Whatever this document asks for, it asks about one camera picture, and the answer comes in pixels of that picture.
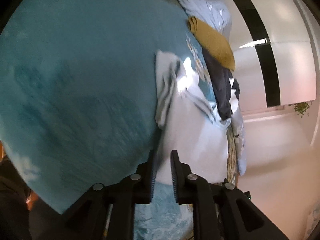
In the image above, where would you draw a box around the light blue floral duvet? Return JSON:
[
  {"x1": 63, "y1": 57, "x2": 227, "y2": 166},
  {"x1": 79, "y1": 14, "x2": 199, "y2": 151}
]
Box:
[{"x1": 170, "y1": 0, "x2": 248, "y2": 177}]

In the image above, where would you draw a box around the white garment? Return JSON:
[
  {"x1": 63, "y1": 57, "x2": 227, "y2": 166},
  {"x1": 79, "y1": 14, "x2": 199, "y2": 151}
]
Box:
[{"x1": 229, "y1": 79, "x2": 242, "y2": 113}]

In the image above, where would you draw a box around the person's dark clothing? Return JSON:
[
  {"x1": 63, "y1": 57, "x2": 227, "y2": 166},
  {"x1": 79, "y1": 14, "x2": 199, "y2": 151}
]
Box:
[{"x1": 0, "y1": 155, "x2": 33, "y2": 240}]

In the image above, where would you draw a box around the dark grey garment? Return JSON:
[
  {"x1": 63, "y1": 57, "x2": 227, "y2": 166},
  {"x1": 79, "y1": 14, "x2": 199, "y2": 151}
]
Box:
[{"x1": 201, "y1": 47, "x2": 241, "y2": 120}]

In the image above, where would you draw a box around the green floral bed blanket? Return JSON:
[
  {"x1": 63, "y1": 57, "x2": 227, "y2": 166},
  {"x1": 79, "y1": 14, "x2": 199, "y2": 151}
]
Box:
[{"x1": 0, "y1": 0, "x2": 240, "y2": 240}]

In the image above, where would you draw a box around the green plant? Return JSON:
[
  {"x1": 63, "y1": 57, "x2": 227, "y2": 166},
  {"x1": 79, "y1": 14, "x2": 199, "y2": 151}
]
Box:
[{"x1": 287, "y1": 102, "x2": 312, "y2": 118}]

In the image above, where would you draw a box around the light blue sweatshirt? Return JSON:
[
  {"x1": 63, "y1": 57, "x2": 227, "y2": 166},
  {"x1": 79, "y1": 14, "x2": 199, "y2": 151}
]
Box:
[{"x1": 155, "y1": 50, "x2": 237, "y2": 184}]

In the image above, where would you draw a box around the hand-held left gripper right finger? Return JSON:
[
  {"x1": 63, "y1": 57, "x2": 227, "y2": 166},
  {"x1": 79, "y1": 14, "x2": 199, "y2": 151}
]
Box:
[{"x1": 170, "y1": 150, "x2": 290, "y2": 240}]

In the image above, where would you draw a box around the white wardrobe with black stripe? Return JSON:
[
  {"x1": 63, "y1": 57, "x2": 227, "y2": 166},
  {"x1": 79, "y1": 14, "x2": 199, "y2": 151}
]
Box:
[{"x1": 220, "y1": 0, "x2": 317, "y2": 109}]

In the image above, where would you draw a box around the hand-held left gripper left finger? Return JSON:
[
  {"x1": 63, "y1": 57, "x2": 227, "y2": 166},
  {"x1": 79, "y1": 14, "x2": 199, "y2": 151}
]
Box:
[{"x1": 62, "y1": 149, "x2": 158, "y2": 240}]

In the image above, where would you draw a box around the mustard knitted sweater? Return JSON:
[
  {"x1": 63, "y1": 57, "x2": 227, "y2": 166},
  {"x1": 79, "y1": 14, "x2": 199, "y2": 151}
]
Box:
[{"x1": 187, "y1": 16, "x2": 236, "y2": 72}]

